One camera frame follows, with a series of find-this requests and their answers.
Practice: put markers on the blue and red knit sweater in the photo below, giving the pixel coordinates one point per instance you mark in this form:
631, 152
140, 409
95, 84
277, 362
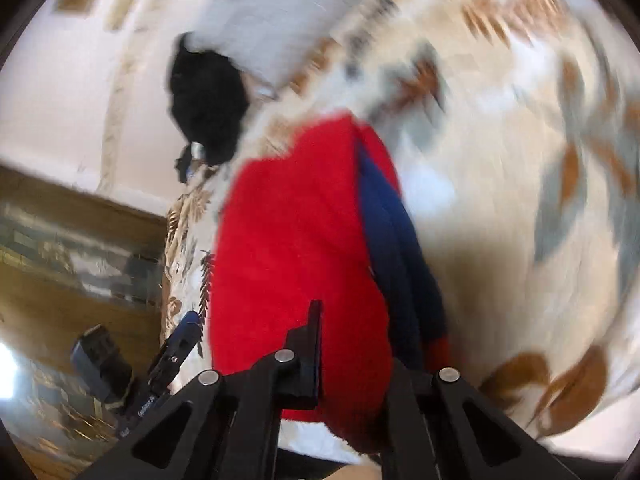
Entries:
290, 240

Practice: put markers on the leaf print fleece blanket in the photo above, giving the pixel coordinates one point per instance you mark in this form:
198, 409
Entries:
500, 185

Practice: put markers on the grey quilted pillow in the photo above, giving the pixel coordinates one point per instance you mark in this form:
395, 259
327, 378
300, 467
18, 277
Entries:
295, 10

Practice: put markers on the black fuzzy cloth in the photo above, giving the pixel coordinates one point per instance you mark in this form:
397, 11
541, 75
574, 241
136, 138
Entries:
207, 95

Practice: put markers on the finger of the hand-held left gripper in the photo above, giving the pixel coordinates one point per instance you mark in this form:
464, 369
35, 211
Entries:
185, 327

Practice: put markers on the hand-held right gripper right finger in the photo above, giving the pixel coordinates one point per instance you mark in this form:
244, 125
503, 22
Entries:
415, 412

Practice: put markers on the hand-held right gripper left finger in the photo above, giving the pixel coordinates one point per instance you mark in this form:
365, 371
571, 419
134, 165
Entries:
314, 355

